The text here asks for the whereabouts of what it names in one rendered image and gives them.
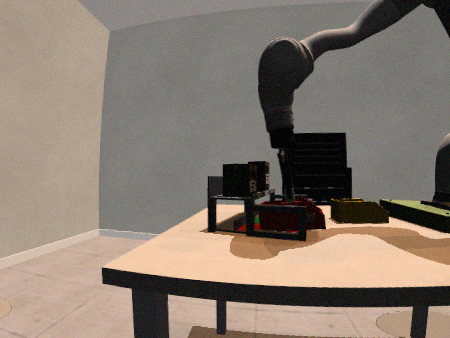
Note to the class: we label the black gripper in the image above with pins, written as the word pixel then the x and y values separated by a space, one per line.
pixel 284 138

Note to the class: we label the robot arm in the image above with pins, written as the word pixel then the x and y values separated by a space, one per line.
pixel 285 64

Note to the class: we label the yellow bin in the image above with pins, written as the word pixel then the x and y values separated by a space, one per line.
pixel 358 212

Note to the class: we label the red bin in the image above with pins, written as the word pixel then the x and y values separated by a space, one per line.
pixel 277 221

